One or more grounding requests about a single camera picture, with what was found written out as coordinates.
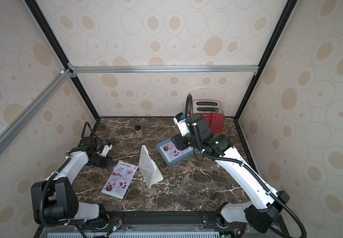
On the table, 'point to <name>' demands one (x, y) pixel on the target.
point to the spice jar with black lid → (139, 131)
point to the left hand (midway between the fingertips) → (112, 160)
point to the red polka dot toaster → (213, 112)
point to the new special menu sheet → (171, 152)
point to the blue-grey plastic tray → (175, 161)
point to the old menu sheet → (119, 179)
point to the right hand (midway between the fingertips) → (182, 134)
